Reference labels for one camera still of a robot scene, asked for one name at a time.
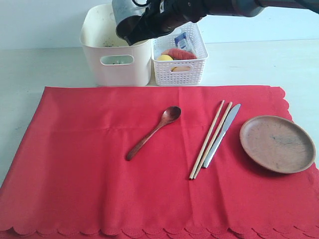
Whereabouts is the red scalloped table cloth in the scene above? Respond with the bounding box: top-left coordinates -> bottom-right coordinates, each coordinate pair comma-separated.
0,86 -> 319,239

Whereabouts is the cream plastic bin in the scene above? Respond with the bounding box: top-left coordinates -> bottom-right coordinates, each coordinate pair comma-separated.
80,3 -> 152,86

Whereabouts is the wooden chopstick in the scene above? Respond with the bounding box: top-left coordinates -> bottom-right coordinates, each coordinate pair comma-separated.
193,102 -> 233,179
189,100 -> 225,180

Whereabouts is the orange cheese wedge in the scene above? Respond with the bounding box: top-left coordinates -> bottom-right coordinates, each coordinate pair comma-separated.
171,66 -> 191,72

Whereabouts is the steel table knife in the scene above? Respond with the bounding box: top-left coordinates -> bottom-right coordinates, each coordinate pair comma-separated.
202,104 -> 241,168

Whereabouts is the yellow lemon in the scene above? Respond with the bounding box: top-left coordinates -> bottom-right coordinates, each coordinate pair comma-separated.
157,55 -> 173,61

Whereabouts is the red sausage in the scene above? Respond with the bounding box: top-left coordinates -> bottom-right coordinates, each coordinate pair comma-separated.
167,48 -> 197,60

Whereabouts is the stainless steel cup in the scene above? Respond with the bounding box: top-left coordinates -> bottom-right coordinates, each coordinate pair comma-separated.
112,0 -> 148,40

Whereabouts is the blue white milk carton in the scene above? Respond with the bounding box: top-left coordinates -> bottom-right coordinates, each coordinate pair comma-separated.
174,32 -> 196,54

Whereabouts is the white perforated plastic basket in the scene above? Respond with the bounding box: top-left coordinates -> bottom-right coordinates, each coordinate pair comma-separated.
152,22 -> 208,86

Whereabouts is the brown wooden plate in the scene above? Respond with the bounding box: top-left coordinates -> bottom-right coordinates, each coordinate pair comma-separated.
240,116 -> 316,174

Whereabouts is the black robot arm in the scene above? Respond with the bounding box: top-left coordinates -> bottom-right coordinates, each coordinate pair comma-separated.
124,0 -> 319,45

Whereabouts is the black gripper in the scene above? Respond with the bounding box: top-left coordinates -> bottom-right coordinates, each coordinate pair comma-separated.
127,0 -> 207,45

